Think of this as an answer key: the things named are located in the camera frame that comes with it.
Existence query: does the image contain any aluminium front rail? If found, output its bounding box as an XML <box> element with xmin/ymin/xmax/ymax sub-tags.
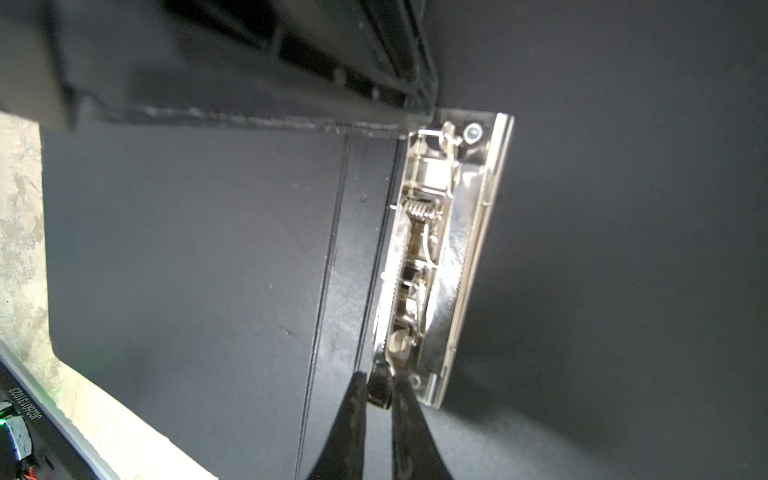
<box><xmin>1</xmin><ymin>343</ymin><xmax>119</xmax><ymax>479</ymax></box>

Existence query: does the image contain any red folder black inside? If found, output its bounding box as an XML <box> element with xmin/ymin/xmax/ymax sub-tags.
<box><xmin>41</xmin><ymin>1</ymin><xmax>767</xmax><ymax>479</ymax></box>

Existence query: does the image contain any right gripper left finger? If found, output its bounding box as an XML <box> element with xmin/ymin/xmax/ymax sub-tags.
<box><xmin>307</xmin><ymin>372</ymin><xmax>368</xmax><ymax>480</ymax></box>

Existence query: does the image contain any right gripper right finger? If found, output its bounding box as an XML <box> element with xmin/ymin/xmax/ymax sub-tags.
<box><xmin>391</xmin><ymin>373</ymin><xmax>453</xmax><ymax>480</ymax></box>

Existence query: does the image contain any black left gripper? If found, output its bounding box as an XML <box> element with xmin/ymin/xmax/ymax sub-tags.
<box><xmin>1</xmin><ymin>1</ymin><xmax>438</xmax><ymax>132</ymax></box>

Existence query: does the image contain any metal folder clip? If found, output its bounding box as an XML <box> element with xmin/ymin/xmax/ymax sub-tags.
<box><xmin>367</xmin><ymin>109</ymin><xmax>514</xmax><ymax>408</ymax></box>

